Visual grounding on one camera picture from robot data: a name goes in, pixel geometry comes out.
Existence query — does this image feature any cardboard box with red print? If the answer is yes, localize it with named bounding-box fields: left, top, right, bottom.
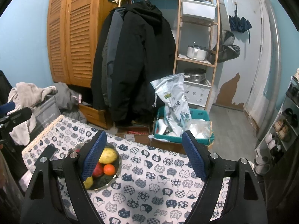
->
left=115, top=126, right=151, bottom=145

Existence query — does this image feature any wooden shelf unit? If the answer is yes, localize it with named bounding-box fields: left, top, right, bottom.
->
left=173, top=0, right=221, bottom=111

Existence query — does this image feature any white storage box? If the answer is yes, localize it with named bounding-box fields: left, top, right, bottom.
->
left=182, top=0, right=216, bottom=22

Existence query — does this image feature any dark cloth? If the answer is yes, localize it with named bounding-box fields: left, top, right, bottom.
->
left=264, top=163, right=299, bottom=224

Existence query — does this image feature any clear plastic bag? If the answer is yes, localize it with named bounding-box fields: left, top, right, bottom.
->
left=186, top=119, right=212, bottom=141

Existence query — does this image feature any metal pipe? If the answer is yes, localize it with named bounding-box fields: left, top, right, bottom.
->
left=257, top=0, right=282, bottom=141

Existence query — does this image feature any white perforated basket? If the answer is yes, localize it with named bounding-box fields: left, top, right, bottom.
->
left=183, top=79, right=212, bottom=105

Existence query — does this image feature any grey jacket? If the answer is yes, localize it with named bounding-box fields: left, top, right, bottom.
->
left=101, top=7, right=127, bottom=109

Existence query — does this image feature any steel pot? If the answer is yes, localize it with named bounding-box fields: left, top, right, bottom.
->
left=183, top=68, right=207, bottom=83

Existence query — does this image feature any shoe rack with shoes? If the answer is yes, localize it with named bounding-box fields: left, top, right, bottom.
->
left=255, top=69, right=299, bottom=175

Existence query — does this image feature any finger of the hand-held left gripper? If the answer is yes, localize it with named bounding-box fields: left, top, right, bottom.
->
left=0, top=101, right=16, bottom=115
left=0, top=107, right=32, bottom=127

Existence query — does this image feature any light fleece blanket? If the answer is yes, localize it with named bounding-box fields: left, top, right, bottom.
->
left=8, top=82, right=58, bottom=145

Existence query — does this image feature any pale door with peeling paint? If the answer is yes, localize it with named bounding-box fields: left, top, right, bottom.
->
left=224, top=0, right=265, bottom=113

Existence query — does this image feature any teal plastic crate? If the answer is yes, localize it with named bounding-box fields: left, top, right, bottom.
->
left=153, top=106, right=214, bottom=145

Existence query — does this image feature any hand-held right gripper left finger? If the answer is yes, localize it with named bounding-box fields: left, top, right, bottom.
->
left=21, top=129, right=107, bottom=224

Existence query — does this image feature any wooden louvred wardrobe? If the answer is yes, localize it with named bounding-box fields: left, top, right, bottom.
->
left=48, top=0, right=117, bottom=88

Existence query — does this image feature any dark blue umbrella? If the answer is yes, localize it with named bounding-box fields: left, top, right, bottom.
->
left=228, top=2, right=252, bottom=45

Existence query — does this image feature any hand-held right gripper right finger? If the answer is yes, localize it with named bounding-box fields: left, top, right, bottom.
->
left=182, top=131, right=268, bottom=224

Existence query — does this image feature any green glass bowl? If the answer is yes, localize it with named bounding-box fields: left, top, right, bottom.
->
left=70, top=139, right=122, bottom=190

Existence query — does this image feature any dark grey hanging bag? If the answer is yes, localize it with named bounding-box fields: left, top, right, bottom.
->
left=211, top=44, right=241, bottom=64

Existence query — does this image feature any brown cardboard box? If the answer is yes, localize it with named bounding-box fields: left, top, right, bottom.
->
left=149, top=135, right=211, bottom=155

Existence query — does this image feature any black hooded coat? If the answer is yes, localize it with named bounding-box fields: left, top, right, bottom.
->
left=111, top=0, right=177, bottom=127

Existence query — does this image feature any wooden drawer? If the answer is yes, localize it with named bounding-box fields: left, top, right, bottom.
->
left=78, top=104, right=113, bottom=130

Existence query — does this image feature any red apple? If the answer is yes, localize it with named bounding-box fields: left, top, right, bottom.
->
left=92, top=162, right=104, bottom=178

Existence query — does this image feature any small orange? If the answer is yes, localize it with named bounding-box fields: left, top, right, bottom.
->
left=103, top=164, right=116, bottom=176

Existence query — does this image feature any grey round hanging bag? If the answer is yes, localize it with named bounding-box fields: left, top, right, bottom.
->
left=221, top=30, right=235, bottom=47

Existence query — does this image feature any grey printed tote bag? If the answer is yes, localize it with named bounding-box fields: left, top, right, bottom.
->
left=30, top=96, right=62, bottom=137

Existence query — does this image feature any grey clothes pile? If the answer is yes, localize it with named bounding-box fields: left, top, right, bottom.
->
left=54, top=82, right=88, bottom=125

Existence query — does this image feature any cat-print tablecloth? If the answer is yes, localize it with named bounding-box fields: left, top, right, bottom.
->
left=21, top=115, right=255, bottom=224

